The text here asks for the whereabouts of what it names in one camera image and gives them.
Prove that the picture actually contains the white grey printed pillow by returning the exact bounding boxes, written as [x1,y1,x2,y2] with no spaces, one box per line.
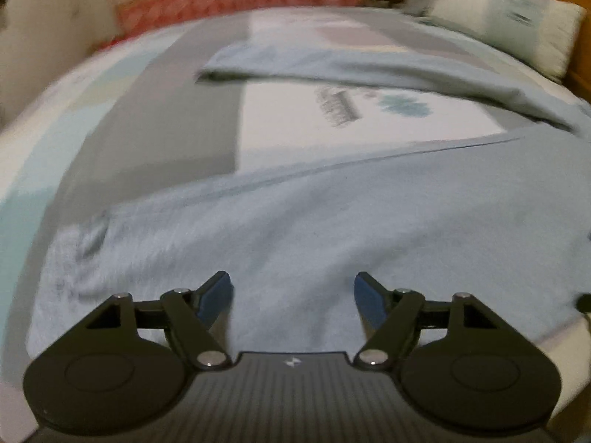
[427,0,586,81]

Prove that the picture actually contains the patchwork bed sheet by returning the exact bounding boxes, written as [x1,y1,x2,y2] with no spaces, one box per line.
[1,8,590,442]

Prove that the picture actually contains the light blue grey garment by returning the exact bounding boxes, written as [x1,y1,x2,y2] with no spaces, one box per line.
[26,42,590,357]

